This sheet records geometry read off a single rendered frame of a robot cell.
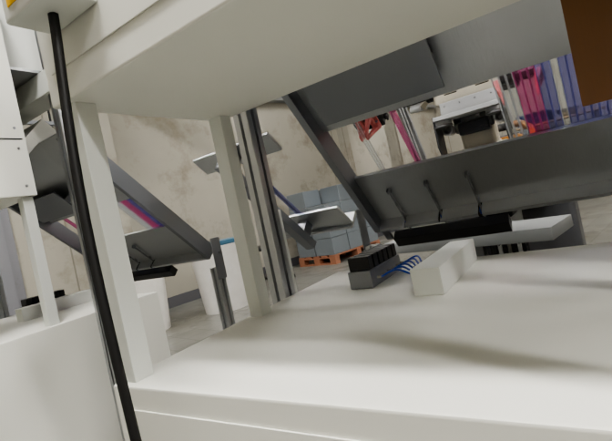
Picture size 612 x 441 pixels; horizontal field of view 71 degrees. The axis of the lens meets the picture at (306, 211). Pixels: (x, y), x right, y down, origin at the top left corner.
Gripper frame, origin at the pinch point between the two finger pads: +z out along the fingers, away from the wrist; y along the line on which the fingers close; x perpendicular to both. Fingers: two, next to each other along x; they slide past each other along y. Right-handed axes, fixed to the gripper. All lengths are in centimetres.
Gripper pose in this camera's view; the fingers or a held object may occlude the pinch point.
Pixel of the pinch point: (364, 137)
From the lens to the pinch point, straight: 117.6
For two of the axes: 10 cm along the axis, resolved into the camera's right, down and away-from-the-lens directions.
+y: 8.3, -1.7, -5.3
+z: -1.9, 8.1, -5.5
